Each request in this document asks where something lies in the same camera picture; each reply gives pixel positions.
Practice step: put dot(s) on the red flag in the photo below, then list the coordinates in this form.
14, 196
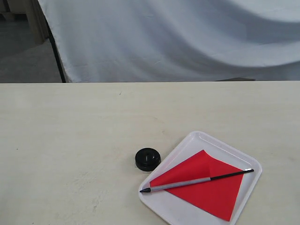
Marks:
211, 187

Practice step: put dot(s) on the black round flag base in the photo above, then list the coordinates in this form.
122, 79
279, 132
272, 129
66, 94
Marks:
147, 159

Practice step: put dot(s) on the white backdrop cloth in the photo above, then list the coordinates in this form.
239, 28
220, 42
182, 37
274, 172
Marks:
176, 40

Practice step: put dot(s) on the white plastic tray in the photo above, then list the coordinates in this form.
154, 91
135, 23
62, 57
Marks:
178, 211

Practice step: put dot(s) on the black backdrop stand pole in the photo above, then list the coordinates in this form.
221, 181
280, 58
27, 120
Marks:
56, 55

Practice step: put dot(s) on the wooden furniture in background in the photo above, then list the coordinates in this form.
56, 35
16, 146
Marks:
10, 9

